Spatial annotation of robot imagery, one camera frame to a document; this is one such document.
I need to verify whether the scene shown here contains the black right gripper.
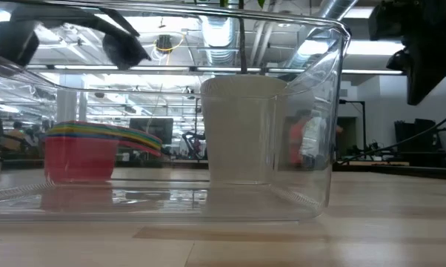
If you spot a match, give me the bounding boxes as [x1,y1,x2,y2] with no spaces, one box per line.
[369,0,446,107]

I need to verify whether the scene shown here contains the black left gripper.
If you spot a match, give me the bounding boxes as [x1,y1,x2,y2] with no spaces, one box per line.
[0,20,41,67]

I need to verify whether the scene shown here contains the orange measuring cup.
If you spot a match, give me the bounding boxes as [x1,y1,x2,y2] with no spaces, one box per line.
[51,122,150,136]

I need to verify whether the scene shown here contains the green measuring cup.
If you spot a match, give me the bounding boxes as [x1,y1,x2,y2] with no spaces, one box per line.
[48,125,162,144]

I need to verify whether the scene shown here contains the yellow measuring cup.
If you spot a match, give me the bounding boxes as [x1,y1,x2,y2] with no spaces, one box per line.
[47,129,163,150]

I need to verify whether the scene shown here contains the red measuring cup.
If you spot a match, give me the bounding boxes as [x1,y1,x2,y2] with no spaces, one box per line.
[44,136,163,184]

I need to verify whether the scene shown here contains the clear plastic basket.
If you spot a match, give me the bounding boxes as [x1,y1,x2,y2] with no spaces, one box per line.
[0,0,352,223]

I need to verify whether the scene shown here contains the black equipment rack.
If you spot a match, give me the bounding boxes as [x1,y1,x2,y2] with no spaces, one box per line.
[393,118,446,154]

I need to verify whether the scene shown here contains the white column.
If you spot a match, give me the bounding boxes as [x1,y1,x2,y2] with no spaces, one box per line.
[56,88,87,123]

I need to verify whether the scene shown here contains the black monitor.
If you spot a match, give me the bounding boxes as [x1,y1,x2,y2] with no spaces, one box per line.
[129,117,174,145]

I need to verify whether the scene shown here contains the white plant pot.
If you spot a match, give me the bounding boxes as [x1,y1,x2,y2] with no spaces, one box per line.
[200,75,289,185]

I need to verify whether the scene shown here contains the black metal frame stand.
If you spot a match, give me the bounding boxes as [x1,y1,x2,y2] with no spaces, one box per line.
[337,98,367,149]

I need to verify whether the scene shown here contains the black power cable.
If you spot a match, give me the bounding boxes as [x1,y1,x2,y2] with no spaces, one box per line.
[339,106,446,165]

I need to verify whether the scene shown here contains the silver ventilation duct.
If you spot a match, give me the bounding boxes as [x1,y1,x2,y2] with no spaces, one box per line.
[311,0,359,23]

